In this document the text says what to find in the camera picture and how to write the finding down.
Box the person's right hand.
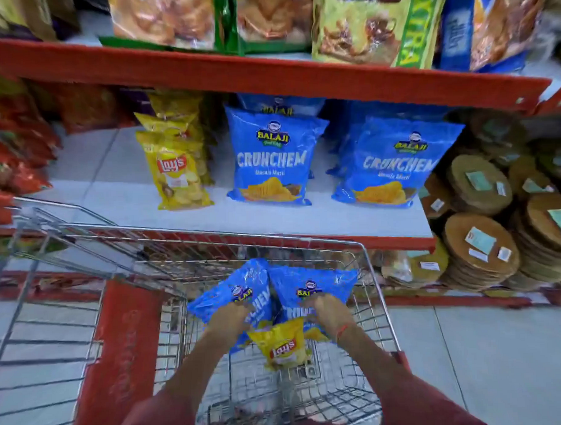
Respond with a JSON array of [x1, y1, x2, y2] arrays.
[[301, 292, 358, 342]]

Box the person's left hand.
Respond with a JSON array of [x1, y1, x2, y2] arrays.
[[202, 301, 257, 347]]

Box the metal wire shopping cart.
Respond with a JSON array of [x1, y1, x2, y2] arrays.
[[0, 183, 413, 425]]

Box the red metal shelf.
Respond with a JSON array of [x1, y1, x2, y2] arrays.
[[0, 0, 561, 329]]

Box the person's right forearm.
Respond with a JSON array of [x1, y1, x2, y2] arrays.
[[332, 322, 418, 397]]

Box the person's left forearm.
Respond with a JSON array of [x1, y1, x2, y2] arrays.
[[161, 333, 244, 408]]

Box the person's pink shirt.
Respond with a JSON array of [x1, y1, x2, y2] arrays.
[[107, 368, 491, 425]]

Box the stack of round papad packs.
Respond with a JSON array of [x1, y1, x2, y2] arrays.
[[373, 106, 561, 299]]

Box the olive green snack packet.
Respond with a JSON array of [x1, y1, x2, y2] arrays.
[[0, 235, 68, 258]]

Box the Gopal namkeen packets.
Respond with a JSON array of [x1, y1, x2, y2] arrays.
[[0, 68, 138, 198]]

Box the brown yellow rusk packet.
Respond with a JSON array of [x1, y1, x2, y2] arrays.
[[309, 0, 449, 74]]

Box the green toast packet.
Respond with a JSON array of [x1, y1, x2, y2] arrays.
[[98, 0, 232, 57], [222, 0, 321, 57]]

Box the blue toast packet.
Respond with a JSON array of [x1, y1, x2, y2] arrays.
[[438, 0, 552, 75]]

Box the pile of clear wrapped papads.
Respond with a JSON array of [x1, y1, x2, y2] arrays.
[[525, 0, 561, 64]]

